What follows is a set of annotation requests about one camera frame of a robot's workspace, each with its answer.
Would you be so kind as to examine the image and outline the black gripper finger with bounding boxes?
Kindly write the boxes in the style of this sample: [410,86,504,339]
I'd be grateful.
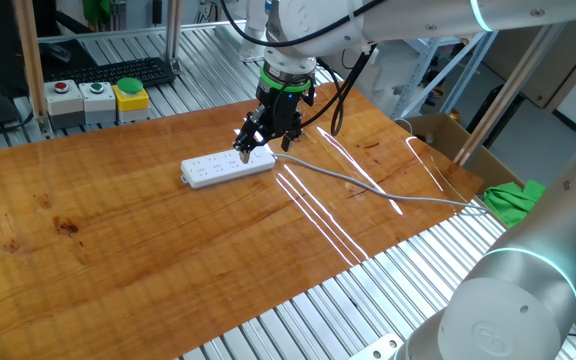
[280,128,303,153]
[232,115,268,165]

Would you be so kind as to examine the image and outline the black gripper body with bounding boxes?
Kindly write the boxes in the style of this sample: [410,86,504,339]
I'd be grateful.
[243,82,315,144]

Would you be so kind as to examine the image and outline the white power strip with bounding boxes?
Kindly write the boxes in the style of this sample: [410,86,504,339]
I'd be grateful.
[180,146,277,190]

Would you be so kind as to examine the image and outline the yellow box green mushroom button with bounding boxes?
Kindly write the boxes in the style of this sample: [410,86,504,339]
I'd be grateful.
[112,77,151,124]

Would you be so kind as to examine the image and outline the small green button control box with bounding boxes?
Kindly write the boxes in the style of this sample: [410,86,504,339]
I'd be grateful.
[78,81,118,126]

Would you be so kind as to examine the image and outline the red button control box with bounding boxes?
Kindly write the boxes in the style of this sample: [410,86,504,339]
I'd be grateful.
[43,79,86,131]

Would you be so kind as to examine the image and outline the white foam blocks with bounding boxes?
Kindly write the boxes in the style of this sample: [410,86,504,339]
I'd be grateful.
[340,39,425,112]

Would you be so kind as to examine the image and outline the black keyboard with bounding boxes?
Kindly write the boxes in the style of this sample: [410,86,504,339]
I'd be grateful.
[42,56,178,91]

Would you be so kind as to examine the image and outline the white metal shelf rack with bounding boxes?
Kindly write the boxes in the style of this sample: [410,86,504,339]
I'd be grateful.
[390,29,500,121]

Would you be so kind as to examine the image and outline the cardboard box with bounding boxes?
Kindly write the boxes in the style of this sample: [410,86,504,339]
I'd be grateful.
[396,112,527,197]

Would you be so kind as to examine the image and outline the wood grain table mat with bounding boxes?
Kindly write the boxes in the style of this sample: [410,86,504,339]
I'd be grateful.
[0,81,485,360]

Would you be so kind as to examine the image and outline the hanging green fabric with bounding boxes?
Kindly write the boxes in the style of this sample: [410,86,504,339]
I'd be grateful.
[81,0,112,29]

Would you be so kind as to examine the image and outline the black computer mouse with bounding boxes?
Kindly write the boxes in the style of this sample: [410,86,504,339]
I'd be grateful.
[41,43,73,64]

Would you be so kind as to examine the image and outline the green cloth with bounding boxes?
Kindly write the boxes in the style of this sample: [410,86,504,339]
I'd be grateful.
[482,179,548,229]

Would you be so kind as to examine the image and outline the wrist camera with metal bracket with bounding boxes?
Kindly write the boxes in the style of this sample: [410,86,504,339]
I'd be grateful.
[300,82,318,107]

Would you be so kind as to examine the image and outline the white machine pedestal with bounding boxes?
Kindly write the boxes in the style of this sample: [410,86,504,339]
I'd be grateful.
[213,0,270,64]

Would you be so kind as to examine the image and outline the thin grey power strip cable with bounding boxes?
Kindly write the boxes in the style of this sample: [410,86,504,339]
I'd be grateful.
[271,152,500,218]

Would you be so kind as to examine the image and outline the aluminium frame post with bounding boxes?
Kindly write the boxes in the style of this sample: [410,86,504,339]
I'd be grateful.
[164,0,185,75]

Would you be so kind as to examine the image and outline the aluminium frame rail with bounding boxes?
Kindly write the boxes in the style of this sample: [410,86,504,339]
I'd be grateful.
[37,19,247,45]

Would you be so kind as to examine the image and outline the slanted copper frame bar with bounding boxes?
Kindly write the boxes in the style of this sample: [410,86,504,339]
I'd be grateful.
[452,22,567,167]

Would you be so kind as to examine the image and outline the copper coloured frame post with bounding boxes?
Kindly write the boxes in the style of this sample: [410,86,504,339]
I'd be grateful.
[12,0,53,137]

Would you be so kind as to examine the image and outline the silver corner bracket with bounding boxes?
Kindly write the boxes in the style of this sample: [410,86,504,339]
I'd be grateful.
[347,333,406,360]

